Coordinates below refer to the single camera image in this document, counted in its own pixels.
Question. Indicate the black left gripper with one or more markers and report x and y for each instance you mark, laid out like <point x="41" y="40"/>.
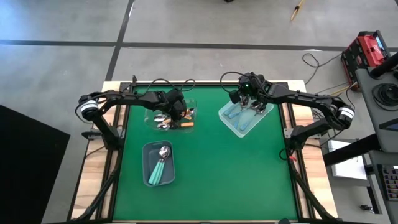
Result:
<point x="172" y="102"/>

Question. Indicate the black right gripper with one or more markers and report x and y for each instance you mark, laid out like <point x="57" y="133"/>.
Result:
<point x="252" y="87"/>

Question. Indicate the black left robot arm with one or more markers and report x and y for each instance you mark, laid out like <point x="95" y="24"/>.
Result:
<point x="124" y="98"/>

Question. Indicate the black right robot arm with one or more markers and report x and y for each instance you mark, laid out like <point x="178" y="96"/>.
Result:
<point x="311" y="101"/>

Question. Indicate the translucent white plastic bin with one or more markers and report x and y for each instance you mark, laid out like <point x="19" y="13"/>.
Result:
<point x="264" y="118"/>

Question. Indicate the clear plastic bin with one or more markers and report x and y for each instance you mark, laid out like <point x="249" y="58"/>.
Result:
<point x="192" y="129"/>

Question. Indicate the grey-blue plastic bin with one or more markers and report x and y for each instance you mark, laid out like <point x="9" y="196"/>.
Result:
<point x="147" y="174"/>

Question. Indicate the wooden table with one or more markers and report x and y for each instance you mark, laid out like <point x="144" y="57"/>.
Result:
<point x="107" y="85"/>

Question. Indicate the green table mat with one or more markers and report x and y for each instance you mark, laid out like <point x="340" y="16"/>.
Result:
<point x="248" y="186"/>

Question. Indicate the black diagonal strut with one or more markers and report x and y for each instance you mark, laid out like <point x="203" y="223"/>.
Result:
<point x="351" y="149"/>

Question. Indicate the grey cart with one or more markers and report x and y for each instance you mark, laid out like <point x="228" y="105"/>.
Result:
<point x="367" y="93"/>

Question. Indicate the white box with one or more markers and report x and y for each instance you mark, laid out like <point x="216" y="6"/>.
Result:
<point x="348" y="169"/>

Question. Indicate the red power unit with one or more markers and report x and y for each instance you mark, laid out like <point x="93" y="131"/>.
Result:
<point x="368" y="49"/>

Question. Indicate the black pole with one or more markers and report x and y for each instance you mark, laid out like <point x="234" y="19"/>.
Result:
<point x="385" y="65"/>

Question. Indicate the dark tablet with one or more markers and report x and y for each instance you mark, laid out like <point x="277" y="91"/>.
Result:
<point x="392" y="126"/>

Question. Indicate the small black floor caster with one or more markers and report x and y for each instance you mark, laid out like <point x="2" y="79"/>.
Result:
<point x="367" y="208"/>

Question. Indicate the grey desk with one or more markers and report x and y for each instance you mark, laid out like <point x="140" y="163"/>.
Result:
<point x="376" y="202"/>

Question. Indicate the black keyboard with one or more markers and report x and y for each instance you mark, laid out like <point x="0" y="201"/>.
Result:
<point x="391" y="183"/>

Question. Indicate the black floor mat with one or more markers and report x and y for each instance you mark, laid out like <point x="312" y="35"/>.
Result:
<point x="31" y="171"/>

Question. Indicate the black table frame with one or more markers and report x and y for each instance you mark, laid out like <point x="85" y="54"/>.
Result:
<point x="202" y="83"/>

